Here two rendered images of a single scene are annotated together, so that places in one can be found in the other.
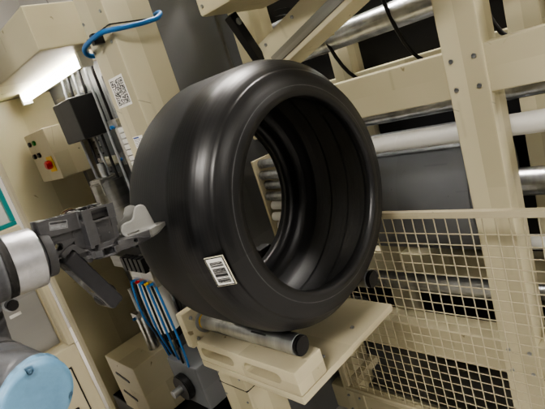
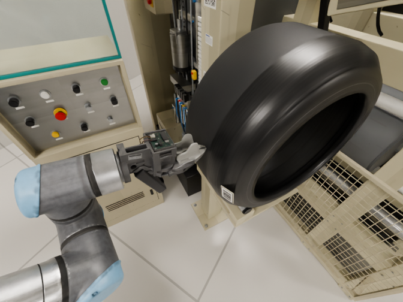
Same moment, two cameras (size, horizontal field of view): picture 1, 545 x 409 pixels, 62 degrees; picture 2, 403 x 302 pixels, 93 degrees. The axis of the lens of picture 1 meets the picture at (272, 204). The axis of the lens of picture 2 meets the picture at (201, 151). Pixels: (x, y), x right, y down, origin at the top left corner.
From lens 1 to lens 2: 0.51 m
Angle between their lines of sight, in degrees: 35
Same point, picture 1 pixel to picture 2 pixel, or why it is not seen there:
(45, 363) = (106, 286)
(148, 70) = not seen: outside the picture
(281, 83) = (351, 82)
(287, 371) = (234, 216)
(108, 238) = (167, 163)
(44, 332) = (128, 116)
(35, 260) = (114, 186)
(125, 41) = not seen: outside the picture
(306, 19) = not seen: outside the picture
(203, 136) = (262, 118)
